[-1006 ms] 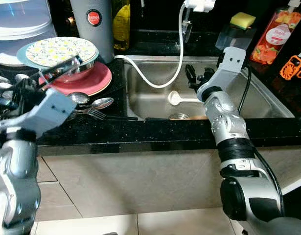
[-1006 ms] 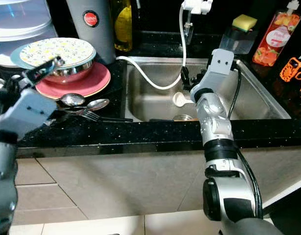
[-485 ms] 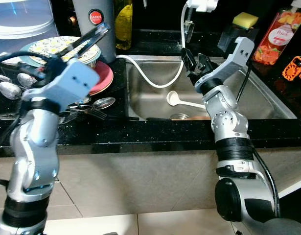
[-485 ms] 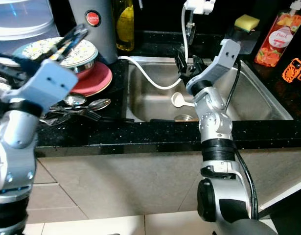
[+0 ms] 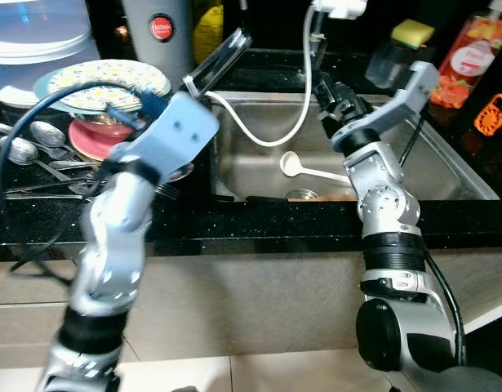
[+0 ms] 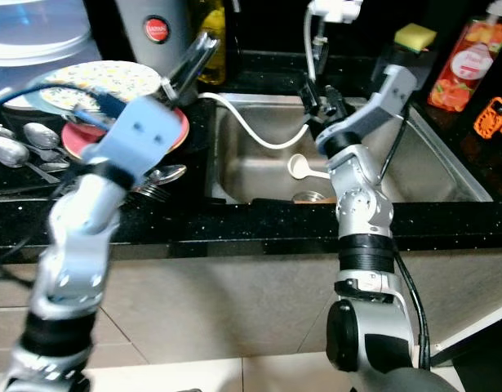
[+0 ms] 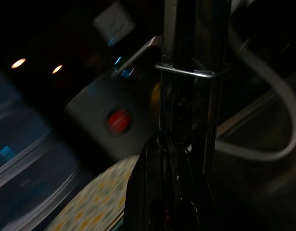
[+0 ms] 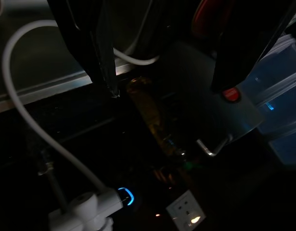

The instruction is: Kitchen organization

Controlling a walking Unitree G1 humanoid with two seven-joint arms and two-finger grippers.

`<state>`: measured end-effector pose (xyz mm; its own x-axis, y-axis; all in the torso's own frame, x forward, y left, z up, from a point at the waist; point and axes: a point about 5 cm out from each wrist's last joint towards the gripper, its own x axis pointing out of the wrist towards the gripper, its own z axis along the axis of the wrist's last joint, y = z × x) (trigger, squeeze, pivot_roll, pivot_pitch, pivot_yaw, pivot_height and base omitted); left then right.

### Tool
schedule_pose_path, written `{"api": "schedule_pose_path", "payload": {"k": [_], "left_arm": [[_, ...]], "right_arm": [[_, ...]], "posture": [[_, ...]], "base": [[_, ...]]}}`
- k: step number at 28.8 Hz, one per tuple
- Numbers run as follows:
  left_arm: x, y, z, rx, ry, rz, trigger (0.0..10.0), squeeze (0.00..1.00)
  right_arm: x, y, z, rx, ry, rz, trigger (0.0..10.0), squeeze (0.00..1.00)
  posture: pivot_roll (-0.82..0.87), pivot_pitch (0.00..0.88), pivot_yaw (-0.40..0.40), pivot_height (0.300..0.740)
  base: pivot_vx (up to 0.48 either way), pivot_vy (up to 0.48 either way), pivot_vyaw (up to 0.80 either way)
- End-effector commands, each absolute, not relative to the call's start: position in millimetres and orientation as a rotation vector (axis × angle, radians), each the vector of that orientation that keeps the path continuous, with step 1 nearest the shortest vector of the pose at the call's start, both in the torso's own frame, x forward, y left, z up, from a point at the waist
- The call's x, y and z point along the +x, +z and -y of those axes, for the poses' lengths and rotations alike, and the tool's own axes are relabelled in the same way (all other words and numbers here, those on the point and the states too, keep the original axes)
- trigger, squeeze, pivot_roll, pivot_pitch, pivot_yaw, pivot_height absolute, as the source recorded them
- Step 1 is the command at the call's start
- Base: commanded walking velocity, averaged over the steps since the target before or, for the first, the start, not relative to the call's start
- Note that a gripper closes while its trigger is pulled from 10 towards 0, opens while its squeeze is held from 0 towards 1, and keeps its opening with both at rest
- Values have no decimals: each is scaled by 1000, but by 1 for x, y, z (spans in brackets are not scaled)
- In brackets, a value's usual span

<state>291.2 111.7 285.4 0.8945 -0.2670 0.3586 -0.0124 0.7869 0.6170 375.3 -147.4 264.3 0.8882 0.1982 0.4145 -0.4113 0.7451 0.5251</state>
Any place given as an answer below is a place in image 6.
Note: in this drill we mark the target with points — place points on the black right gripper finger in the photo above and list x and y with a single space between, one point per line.
332 96
311 94

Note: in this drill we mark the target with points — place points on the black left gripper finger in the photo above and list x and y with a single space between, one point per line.
192 59
200 73

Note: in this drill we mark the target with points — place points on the white plastic ladle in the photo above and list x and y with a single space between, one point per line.
298 166

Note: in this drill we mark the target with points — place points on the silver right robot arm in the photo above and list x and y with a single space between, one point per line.
361 212

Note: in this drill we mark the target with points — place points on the yellow oil bottle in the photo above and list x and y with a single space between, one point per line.
218 57

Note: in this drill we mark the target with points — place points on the grey thermos red label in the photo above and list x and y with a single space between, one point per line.
157 57

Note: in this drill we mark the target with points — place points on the clear soap dispenser box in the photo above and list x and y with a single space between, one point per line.
393 53

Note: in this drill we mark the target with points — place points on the steel sink drain strainer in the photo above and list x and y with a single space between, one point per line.
310 198

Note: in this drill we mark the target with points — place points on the white faucet head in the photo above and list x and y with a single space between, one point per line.
336 10

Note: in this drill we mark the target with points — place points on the stainless steel sink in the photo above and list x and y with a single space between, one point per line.
250 175

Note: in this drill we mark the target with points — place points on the yellow green sponge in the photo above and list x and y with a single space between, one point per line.
415 36

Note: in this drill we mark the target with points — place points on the floral lemon print plate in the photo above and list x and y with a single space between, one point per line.
75 77

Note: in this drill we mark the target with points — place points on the peach soap pump bottle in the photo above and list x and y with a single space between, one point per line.
467 69

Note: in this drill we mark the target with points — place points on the pink plate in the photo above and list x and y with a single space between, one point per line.
77 145

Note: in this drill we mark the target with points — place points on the clear plastic container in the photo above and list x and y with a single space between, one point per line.
38 41

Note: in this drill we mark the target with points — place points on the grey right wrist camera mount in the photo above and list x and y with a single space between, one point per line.
393 94

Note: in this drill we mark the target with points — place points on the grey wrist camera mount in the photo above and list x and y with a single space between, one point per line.
144 131
393 94

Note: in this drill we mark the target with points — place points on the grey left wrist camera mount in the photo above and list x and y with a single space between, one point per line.
144 131

